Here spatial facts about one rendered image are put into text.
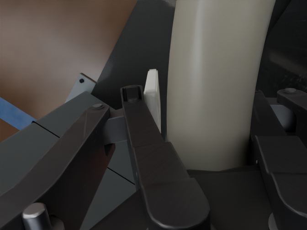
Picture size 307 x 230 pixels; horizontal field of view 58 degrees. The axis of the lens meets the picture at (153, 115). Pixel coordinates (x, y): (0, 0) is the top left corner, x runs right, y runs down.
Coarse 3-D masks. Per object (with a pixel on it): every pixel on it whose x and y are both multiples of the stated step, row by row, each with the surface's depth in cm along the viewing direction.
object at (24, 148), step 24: (72, 96) 116; (48, 120) 82; (72, 120) 90; (0, 144) 64; (24, 144) 68; (48, 144) 74; (120, 144) 94; (0, 168) 59; (24, 168) 62; (120, 168) 82; (0, 192) 54; (96, 192) 68; (120, 192) 73; (96, 216) 62
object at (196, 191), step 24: (144, 120) 12; (144, 144) 10; (168, 144) 8; (144, 168) 7; (168, 168) 7; (144, 192) 6; (168, 192) 6; (192, 192) 6; (168, 216) 5; (192, 216) 5
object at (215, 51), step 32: (192, 0) 8; (224, 0) 7; (256, 0) 7; (192, 32) 8; (224, 32) 8; (256, 32) 8; (192, 64) 8; (224, 64) 8; (256, 64) 8; (192, 96) 9; (224, 96) 8; (192, 128) 9; (224, 128) 9; (192, 160) 9; (224, 160) 9
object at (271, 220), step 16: (192, 176) 8; (208, 176) 8; (224, 176) 8; (240, 176) 8; (256, 176) 8; (208, 192) 7; (224, 192) 7; (240, 192) 7; (256, 192) 7; (128, 208) 7; (224, 208) 6; (240, 208) 6; (256, 208) 6; (96, 224) 6; (112, 224) 6; (128, 224) 6; (144, 224) 6; (224, 224) 6; (240, 224) 6; (256, 224) 6; (272, 224) 6
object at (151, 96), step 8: (152, 72) 20; (152, 80) 18; (152, 88) 16; (144, 96) 15; (152, 96) 15; (152, 104) 15; (152, 112) 16; (160, 112) 20; (160, 120) 18; (160, 128) 17
